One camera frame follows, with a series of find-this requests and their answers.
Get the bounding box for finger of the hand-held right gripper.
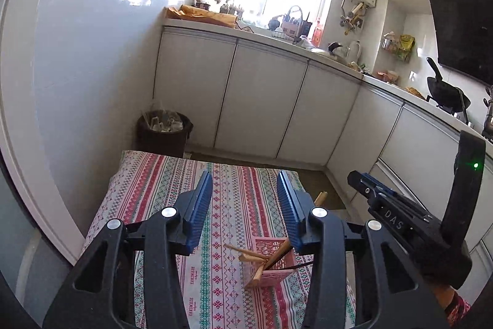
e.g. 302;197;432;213
347;170;433;238

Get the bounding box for brown paper bag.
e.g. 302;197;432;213
165;4;239;30

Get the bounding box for metal sink faucet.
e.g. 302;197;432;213
284;5;311;35

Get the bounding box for person's right forearm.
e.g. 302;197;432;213
433;283;473;328

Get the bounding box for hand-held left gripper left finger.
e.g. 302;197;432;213
42;170;214;329

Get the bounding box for dark trash bin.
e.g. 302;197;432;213
138;109;194;159

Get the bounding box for pink lattice plastic basket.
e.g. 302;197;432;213
241;236;298;290

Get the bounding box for yellow green hanging packets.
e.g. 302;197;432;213
397;34;416;63

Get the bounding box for black wok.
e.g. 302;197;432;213
426;57;471;114

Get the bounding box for patterned red green tablecloth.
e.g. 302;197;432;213
83;150;357;329

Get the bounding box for white kitchen countertop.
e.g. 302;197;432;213
162;19;493;164

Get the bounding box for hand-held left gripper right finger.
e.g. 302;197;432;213
276;170;449;329

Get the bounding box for white kettle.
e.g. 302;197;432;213
347;41;363;64

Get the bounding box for dried plants on windowsill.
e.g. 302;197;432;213
193;0;247;16

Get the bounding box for water heater pipes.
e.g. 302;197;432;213
340;1;367;35

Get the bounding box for white kitchen base cabinets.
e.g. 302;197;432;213
152;24;493;276

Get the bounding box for black range hood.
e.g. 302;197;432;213
422;0;493;86

